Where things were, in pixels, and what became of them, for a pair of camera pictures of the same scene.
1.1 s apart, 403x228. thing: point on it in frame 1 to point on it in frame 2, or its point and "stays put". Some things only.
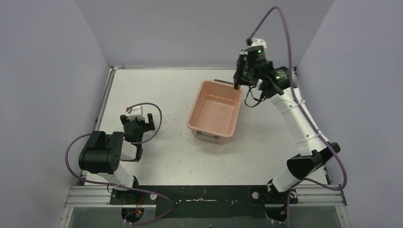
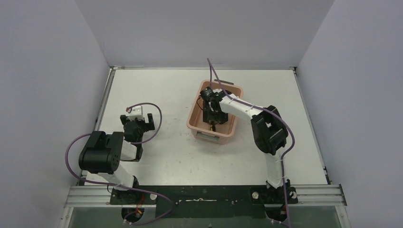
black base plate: [203, 202] stays put
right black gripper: [240, 77] to [215, 116]
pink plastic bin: [215, 110] stays put
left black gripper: [136, 122] stays put
